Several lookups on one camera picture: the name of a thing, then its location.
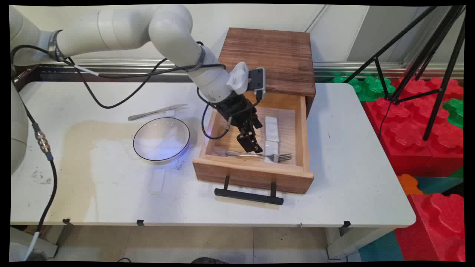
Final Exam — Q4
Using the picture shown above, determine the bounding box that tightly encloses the white bowl black rim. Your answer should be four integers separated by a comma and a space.
133, 117, 191, 162

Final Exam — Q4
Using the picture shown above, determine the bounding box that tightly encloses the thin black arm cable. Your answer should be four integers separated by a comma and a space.
11, 42, 227, 110

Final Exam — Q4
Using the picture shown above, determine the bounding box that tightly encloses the white perforated camera mount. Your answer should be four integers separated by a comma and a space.
226, 62, 248, 95

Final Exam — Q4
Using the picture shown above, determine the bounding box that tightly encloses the silver fork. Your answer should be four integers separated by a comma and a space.
225, 150, 293, 163

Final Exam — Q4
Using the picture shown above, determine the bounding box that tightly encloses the white table leg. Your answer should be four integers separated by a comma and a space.
326, 227, 390, 259
10, 226, 59, 259

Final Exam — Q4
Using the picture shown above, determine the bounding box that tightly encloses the black tripod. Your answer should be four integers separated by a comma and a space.
343, 5, 466, 141

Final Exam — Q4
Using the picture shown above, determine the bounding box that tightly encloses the dark brown wooden cabinet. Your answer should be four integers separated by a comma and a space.
217, 27, 317, 118

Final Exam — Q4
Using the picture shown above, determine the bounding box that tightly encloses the light wooden drawer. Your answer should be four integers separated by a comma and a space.
193, 88, 315, 195

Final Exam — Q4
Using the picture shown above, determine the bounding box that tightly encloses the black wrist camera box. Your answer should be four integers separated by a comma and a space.
248, 67, 266, 100

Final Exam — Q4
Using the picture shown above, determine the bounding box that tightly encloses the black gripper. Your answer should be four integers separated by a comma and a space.
213, 93, 265, 154

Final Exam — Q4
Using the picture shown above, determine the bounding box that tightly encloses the orange foam piece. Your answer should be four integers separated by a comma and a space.
397, 174, 424, 196

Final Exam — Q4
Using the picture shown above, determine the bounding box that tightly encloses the teal foam mat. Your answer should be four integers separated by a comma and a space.
415, 176, 464, 194
358, 231, 404, 262

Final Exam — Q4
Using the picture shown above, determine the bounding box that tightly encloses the black drawer handle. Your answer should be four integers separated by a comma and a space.
214, 175, 284, 205

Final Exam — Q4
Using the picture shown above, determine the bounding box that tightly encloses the small green foam block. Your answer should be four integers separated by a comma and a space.
442, 98, 464, 129

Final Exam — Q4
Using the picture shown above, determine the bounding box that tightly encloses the black camera cable loop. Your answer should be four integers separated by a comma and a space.
197, 87, 265, 141

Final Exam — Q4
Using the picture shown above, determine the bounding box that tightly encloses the aluminium wall rail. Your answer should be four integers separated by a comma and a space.
37, 58, 464, 83

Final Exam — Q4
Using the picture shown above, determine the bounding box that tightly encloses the silver table knife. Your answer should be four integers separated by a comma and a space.
128, 104, 189, 121

